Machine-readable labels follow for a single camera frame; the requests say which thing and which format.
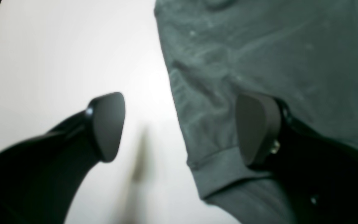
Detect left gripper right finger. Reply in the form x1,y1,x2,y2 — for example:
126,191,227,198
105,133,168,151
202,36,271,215
235,93,358,224

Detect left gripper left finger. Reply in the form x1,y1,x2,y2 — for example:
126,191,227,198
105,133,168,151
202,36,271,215
0,92,126,224

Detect dark grey t-shirt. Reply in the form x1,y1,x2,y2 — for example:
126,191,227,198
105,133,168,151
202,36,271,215
154,0,358,224

